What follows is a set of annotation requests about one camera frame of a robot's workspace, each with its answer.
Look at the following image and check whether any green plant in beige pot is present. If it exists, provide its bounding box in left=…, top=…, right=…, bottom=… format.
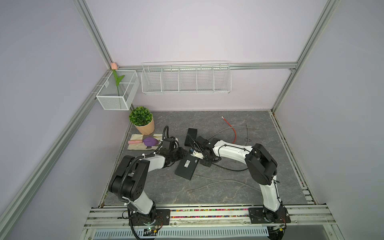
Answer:
left=129, top=106, right=155, bottom=135

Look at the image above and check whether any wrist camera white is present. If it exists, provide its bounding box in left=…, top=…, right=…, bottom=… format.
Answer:
left=163, top=137, right=179, bottom=151
left=192, top=151, right=204, bottom=160

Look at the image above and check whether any black ribbed network switch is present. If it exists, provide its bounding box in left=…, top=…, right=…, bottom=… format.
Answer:
left=184, top=128, right=198, bottom=147

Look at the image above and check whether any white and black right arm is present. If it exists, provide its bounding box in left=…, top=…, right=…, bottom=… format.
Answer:
left=189, top=136, right=291, bottom=224

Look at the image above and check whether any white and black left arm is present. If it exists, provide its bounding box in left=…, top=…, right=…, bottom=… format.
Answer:
left=108, top=126, right=187, bottom=225

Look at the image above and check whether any white wire basket small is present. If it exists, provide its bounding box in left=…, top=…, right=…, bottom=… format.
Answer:
left=96, top=70, right=140, bottom=111

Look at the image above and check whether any red ethernet cable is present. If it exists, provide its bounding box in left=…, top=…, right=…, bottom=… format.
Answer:
left=221, top=116, right=238, bottom=145

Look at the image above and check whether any purple trowel with pink handle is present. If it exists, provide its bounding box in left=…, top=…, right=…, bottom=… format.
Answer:
left=128, top=137, right=159, bottom=147

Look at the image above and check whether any white wire shelf wide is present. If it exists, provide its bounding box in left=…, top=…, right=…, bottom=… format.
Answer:
left=141, top=61, right=232, bottom=94

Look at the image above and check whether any pink tulip artificial flower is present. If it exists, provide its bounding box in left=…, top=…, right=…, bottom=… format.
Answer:
left=111, top=63, right=125, bottom=96

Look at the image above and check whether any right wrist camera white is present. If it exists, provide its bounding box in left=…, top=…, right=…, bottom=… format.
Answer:
left=192, top=151, right=204, bottom=160

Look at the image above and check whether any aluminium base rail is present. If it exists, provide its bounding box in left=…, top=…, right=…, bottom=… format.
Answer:
left=80, top=205, right=344, bottom=240

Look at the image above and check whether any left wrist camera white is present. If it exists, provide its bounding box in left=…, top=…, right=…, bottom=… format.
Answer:
left=163, top=137, right=179, bottom=151

